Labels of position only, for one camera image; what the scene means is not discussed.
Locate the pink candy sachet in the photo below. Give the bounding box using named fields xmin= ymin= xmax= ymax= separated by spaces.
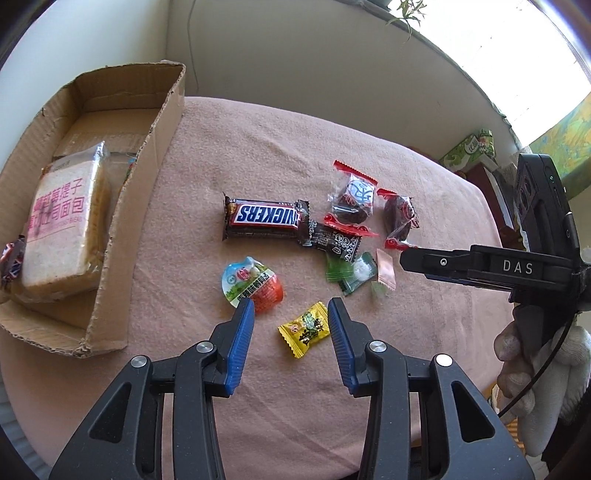
xmin=372 ymin=249 xmax=397 ymax=298

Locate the green candy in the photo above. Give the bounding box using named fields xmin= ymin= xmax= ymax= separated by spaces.
xmin=325 ymin=252 xmax=378 ymax=296

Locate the black patterned candy packet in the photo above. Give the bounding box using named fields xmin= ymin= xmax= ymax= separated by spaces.
xmin=297 ymin=220 xmax=362 ymax=263

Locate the red-sealed plum cake packet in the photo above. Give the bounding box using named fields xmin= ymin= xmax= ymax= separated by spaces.
xmin=322 ymin=160 xmax=378 ymax=238

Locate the yellow candy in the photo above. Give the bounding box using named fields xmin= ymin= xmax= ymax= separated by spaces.
xmin=277 ymin=301 xmax=331 ymax=359

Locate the jelly cup snack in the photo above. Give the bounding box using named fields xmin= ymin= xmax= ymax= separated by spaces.
xmin=221 ymin=256 xmax=284 ymax=313

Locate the packaged toast bread slice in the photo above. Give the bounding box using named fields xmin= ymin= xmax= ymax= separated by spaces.
xmin=11 ymin=141 xmax=111 ymax=303

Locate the small Snickers bar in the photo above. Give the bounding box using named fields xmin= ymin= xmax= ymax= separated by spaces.
xmin=1 ymin=235 xmax=26 ymax=290

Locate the large Snickers bar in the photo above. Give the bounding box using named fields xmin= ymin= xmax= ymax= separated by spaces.
xmin=222 ymin=196 xmax=311 ymax=244

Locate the white-gloved right hand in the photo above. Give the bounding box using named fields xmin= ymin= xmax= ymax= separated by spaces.
xmin=494 ymin=322 xmax=590 ymax=457

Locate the red gift box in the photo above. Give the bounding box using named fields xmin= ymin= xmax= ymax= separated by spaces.
xmin=466 ymin=164 xmax=523 ymax=249

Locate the green snack carton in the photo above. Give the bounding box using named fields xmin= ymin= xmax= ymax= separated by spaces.
xmin=439 ymin=129 xmax=499 ymax=173

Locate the pink table cloth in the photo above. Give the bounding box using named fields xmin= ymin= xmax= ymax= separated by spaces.
xmin=1 ymin=97 xmax=500 ymax=479

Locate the potted spider plant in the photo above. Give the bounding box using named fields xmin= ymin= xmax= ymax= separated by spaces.
xmin=387 ymin=0 xmax=427 ymax=38

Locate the cardboard box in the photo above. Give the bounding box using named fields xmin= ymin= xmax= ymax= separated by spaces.
xmin=1 ymin=62 xmax=185 ymax=358

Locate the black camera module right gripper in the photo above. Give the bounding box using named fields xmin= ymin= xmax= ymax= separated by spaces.
xmin=515 ymin=153 xmax=580 ymax=260

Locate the wall map poster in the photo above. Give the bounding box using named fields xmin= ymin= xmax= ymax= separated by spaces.
xmin=529 ymin=95 xmax=591 ymax=178

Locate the white hanging cable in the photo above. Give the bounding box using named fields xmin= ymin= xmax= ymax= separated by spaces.
xmin=185 ymin=0 xmax=201 ymax=96

